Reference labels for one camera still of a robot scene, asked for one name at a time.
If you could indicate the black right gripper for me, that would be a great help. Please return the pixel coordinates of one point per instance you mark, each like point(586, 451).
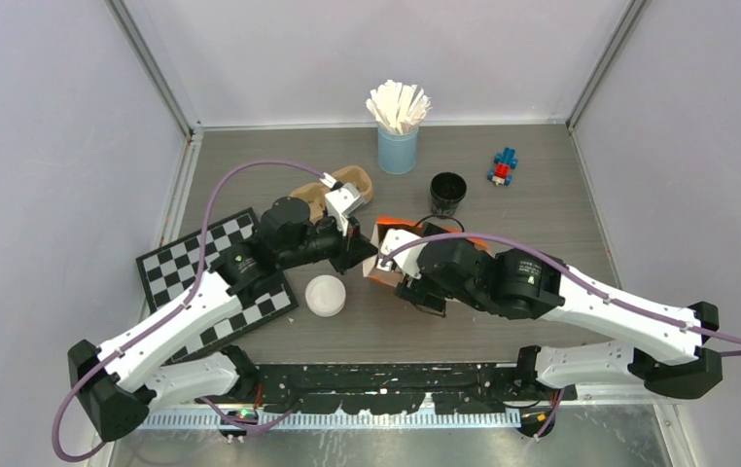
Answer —
point(421, 291)

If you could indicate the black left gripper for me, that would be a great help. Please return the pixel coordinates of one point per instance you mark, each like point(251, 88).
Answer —
point(354, 246)

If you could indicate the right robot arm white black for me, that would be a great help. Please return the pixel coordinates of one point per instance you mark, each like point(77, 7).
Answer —
point(659, 345)

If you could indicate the blue cylindrical holder cup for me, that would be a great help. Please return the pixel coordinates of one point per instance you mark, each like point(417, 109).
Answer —
point(396, 153)

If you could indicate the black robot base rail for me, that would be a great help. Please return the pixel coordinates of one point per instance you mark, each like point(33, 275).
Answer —
point(453, 388)

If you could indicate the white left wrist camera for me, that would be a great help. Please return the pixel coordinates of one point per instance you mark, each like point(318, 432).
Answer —
point(341, 201)

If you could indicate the stack of white lids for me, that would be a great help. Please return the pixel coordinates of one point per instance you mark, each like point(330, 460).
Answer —
point(325, 295)

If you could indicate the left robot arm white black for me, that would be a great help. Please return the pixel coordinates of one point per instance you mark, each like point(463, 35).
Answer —
point(119, 382)

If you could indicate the blue red toy blocks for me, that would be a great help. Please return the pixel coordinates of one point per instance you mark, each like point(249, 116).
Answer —
point(504, 164)

